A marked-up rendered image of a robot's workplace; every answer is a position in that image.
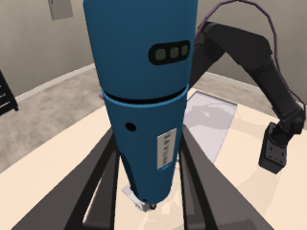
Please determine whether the blue electric screwdriver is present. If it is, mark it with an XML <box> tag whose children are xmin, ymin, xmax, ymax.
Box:
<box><xmin>83</xmin><ymin>0</ymin><xmax>199</xmax><ymax>207</ymax></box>

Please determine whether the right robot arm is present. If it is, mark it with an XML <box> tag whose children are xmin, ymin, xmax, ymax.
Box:
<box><xmin>188</xmin><ymin>21</ymin><xmax>306</xmax><ymax>168</ymax></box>

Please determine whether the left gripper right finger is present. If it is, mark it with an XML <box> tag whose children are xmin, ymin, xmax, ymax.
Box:
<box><xmin>178</xmin><ymin>124</ymin><xmax>274</xmax><ymax>230</ymax></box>

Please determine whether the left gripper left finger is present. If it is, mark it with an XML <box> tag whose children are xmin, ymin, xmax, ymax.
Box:
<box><xmin>11</xmin><ymin>127</ymin><xmax>120</xmax><ymax>230</ymax></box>

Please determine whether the grey l-shaped bracket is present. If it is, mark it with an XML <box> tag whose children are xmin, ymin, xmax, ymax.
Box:
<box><xmin>122</xmin><ymin>183</ymin><xmax>150</xmax><ymax>213</ymax></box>

